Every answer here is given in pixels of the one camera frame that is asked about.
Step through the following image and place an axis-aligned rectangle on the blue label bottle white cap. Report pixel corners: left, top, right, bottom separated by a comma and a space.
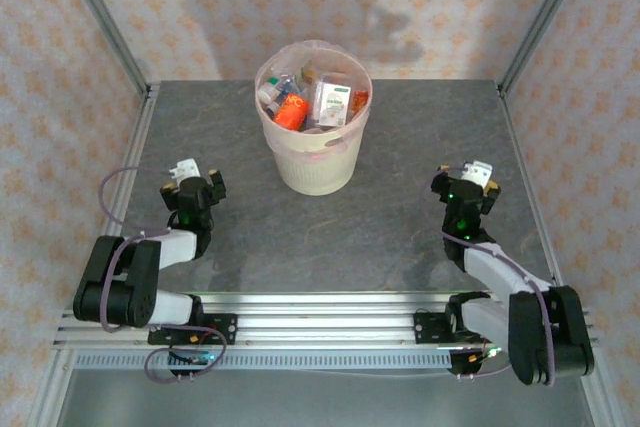
257, 86, 289, 116

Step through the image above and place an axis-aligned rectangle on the orange NFC juice bottle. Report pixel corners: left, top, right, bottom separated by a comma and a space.
272, 91, 310, 132

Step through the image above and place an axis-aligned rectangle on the clear container white green label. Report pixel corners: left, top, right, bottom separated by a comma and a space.
314, 79, 354, 128

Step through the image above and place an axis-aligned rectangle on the white plastic bin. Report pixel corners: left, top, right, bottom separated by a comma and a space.
253, 39, 374, 197

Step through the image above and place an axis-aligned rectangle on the small circuit board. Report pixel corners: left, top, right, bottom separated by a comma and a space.
169, 349, 217, 367
469, 344, 517, 363

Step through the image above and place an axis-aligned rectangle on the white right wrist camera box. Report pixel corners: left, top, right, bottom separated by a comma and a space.
462, 160, 494, 187

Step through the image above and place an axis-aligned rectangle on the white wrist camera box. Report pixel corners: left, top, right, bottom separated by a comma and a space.
462, 160, 494, 187
168, 157, 202, 182

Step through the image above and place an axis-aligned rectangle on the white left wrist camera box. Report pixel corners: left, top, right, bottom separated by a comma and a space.
168, 157, 202, 182

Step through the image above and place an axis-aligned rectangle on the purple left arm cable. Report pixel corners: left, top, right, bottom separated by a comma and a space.
99, 165, 229, 383

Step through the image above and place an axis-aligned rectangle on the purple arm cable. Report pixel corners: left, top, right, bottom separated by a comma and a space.
99, 165, 229, 383
430, 162, 557, 387

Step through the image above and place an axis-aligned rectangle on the aluminium side rail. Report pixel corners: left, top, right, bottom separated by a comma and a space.
497, 86, 619, 427
27, 84, 161, 427

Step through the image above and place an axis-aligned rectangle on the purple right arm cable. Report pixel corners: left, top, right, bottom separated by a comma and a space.
430, 162, 557, 387

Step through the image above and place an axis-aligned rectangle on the aluminium front rail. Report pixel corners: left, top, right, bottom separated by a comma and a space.
52, 291, 599, 348

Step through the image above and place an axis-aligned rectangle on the aluminium frame post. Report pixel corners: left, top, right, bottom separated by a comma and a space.
52, 0, 154, 101
497, 0, 599, 98

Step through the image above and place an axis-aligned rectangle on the perforated metal cable tray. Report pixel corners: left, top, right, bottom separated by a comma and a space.
74, 350, 454, 372

